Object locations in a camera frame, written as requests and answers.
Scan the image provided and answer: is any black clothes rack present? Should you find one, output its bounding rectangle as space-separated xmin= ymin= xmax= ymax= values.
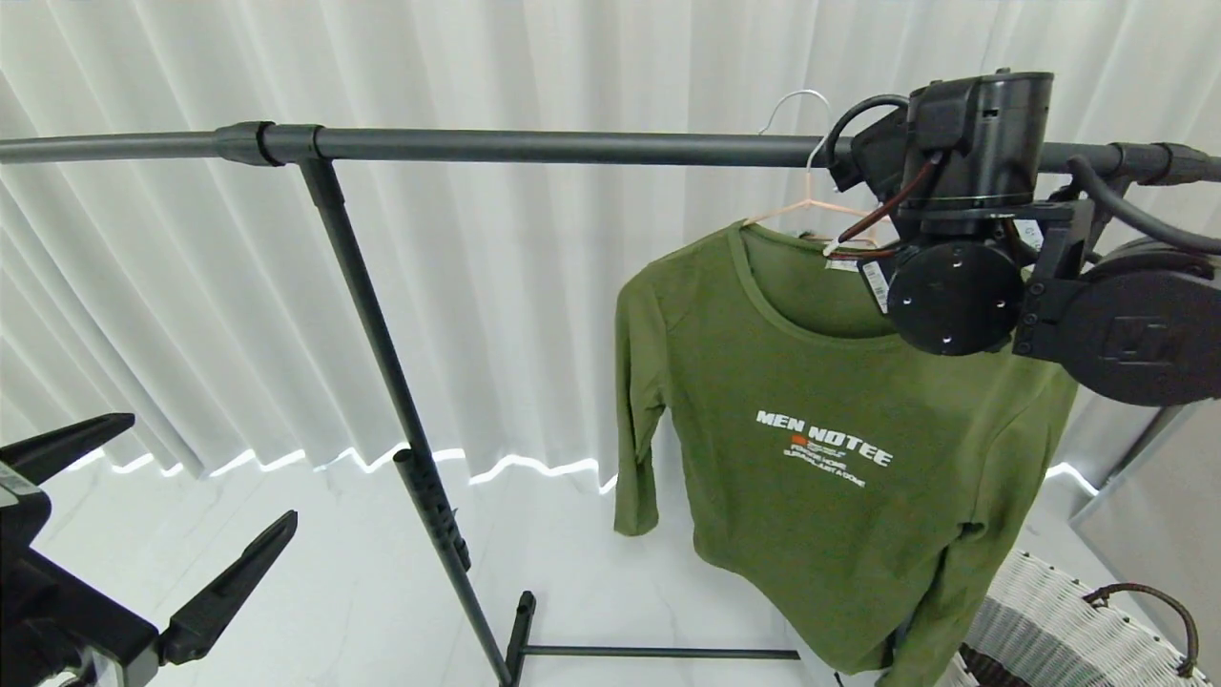
xmin=0 ymin=121 xmax=1221 ymax=687

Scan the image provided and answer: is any white curtain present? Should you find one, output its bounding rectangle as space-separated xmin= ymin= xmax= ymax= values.
xmin=0 ymin=0 xmax=1221 ymax=499

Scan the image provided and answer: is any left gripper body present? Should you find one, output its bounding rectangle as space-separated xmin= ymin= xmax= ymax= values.
xmin=0 ymin=546 xmax=162 ymax=687

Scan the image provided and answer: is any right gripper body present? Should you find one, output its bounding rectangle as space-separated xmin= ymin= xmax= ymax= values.
xmin=858 ymin=252 xmax=903 ymax=317

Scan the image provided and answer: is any green garment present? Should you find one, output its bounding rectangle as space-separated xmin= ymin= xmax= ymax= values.
xmin=613 ymin=220 xmax=1080 ymax=687

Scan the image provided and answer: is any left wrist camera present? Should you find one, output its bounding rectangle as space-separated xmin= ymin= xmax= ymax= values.
xmin=0 ymin=461 xmax=54 ymax=556

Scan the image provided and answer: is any white laundry basket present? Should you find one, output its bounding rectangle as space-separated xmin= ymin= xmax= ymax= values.
xmin=940 ymin=548 xmax=1206 ymax=687

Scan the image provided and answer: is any pink clothes hanger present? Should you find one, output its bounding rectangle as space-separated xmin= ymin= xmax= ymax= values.
xmin=743 ymin=89 xmax=880 ymax=252

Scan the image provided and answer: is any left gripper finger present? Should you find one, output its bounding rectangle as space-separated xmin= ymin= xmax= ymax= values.
xmin=156 ymin=509 xmax=300 ymax=668
xmin=0 ymin=411 xmax=137 ymax=487

